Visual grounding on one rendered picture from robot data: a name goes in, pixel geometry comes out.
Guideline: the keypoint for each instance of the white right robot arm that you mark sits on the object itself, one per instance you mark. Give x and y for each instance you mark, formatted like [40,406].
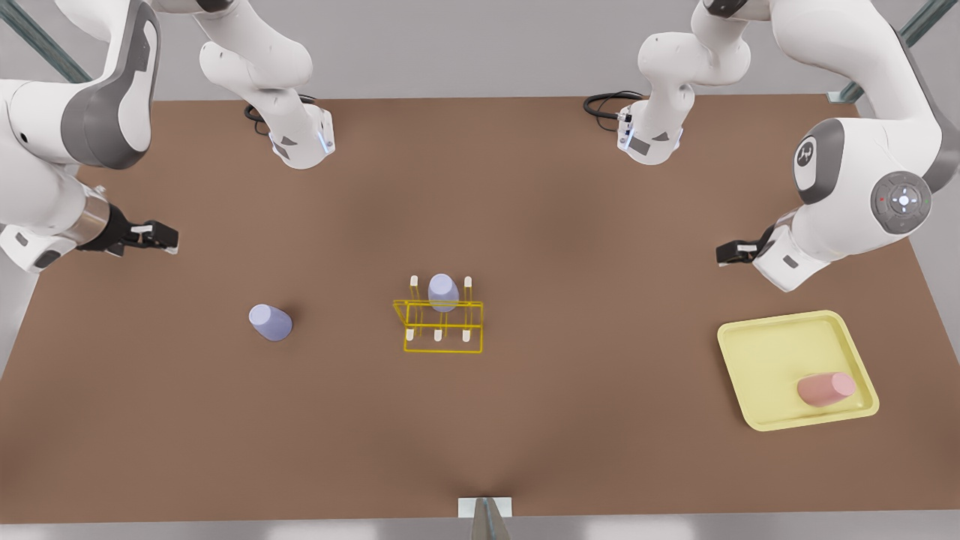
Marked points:
[112,105]

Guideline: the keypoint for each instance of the yellow tray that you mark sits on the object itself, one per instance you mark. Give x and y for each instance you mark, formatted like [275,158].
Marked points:
[772,360]

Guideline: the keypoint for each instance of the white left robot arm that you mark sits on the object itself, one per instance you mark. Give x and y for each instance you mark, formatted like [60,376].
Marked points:
[847,165]

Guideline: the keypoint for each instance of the lavender cup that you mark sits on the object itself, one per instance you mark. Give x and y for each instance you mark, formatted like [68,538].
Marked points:
[442,292]
[269,322]

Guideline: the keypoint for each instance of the silver frame post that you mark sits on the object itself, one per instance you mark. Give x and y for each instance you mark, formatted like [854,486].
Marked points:
[900,37]
[45,41]
[487,517]

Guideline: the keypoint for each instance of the pink cup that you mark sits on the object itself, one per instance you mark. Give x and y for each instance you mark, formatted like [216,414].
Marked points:
[825,389]

